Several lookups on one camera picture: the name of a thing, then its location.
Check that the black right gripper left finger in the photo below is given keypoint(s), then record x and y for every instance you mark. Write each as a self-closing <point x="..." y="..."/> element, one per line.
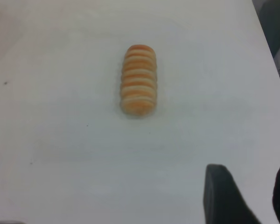
<point x="224" y="198"/>

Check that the striped bread roll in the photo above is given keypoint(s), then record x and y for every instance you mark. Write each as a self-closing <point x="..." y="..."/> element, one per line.
<point x="138" y="81"/>

